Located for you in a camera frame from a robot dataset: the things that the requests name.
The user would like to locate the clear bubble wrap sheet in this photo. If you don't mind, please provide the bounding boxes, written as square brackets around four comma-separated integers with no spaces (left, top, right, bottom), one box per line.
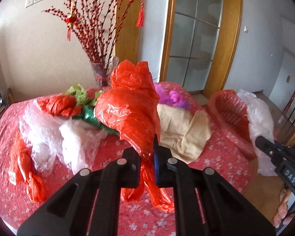
[237,89,276,176]

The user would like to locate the green plastic bag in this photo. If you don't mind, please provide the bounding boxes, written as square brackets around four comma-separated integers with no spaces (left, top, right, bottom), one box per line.
[72,105,119,135]

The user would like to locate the purple plastic bag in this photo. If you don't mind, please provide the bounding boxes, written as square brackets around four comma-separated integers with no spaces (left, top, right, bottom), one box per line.
[154,82,190,110]

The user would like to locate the large red plastic bag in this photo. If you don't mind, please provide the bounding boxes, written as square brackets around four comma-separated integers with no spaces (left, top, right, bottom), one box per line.
[94,60,174,213]

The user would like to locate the red lined trash basket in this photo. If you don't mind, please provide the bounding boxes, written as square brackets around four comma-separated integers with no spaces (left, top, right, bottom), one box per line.
[206,89,256,161]

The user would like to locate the person's right hand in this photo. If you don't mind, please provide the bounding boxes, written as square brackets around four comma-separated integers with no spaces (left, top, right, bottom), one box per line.
[273,189,295,229]

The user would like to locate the orange red plastic bag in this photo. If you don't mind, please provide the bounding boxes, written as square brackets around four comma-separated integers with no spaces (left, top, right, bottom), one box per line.
[8,131,46,202]

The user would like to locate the wooden stair railing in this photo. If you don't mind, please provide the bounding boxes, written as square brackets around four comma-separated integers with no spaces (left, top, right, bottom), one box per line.
[278,89,295,135]

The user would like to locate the white clear plastic bag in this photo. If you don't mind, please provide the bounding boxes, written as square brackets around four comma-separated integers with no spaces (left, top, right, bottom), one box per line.
[19,100,108,176]

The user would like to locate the beige paper bag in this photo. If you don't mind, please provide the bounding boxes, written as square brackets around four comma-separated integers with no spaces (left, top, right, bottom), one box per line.
[157,104,212,164]

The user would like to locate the small red plastic bag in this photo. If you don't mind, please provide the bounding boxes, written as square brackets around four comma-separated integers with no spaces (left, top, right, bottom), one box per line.
[37,95,83,117]

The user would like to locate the light green wrapper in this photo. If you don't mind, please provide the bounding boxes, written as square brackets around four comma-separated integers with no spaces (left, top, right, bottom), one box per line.
[64,84,102,107]

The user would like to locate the glass vase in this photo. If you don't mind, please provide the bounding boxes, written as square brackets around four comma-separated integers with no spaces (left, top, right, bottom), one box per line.
[90,56,119,87]

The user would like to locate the wooden framed glass door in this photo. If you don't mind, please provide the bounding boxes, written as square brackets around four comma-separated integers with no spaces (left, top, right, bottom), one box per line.
[160,0,242,98]

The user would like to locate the small red lantern ornament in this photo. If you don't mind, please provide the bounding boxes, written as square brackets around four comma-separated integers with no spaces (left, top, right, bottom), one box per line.
[65,0,77,41]

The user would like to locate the red berry branches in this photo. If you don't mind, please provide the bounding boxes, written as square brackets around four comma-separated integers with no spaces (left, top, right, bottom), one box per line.
[43,0,135,63]

